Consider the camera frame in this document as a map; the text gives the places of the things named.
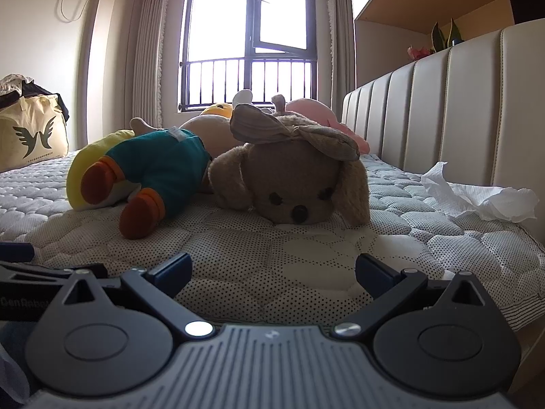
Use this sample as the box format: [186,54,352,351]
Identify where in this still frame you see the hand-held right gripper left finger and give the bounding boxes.
[45,252,216,342]

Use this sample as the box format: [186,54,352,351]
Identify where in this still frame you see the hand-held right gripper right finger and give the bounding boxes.
[333,253,500,342]

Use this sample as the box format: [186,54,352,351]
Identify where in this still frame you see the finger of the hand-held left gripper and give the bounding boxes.
[0,242,35,262]

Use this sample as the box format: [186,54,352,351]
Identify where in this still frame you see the bald plush doll teal overalls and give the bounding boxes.
[81,116,239,240]

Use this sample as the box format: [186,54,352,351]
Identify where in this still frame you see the white paper towel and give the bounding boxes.
[421,162,540,223]

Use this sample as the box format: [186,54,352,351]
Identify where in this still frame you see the brown plush dog with bow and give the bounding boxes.
[208,94,371,228]

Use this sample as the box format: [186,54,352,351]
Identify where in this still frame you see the quilted grey mattress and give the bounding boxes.
[0,149,545,334]

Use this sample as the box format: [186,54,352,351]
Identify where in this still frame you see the cream tote bag wing print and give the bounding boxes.
[0,94,70,172]

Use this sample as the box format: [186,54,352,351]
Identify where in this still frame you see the black cloth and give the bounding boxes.
[20,81,71,125]

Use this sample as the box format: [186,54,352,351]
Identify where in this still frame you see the patterned light cloth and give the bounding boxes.
[0,74,35,97]

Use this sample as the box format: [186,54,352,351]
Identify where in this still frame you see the yellow plush chick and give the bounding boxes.
[200,102,235,121]

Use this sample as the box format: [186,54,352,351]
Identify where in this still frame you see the pink and white plush toy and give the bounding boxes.
[233,89,370,155]

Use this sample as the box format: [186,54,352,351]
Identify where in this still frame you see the beige padded headboard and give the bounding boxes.
[341,19,545,231]

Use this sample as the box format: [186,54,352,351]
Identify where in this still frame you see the beige pleated curtain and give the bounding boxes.
[132,0,188,129]
[317,0,357,95]

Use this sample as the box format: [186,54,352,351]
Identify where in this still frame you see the pink flowers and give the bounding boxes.
[406,45,435,61]

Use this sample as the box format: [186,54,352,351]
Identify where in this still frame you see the green leafy plant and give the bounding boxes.
[431,18,463,54]

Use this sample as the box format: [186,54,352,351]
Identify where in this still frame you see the dark framed window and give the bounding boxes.
[179,0,318,114]

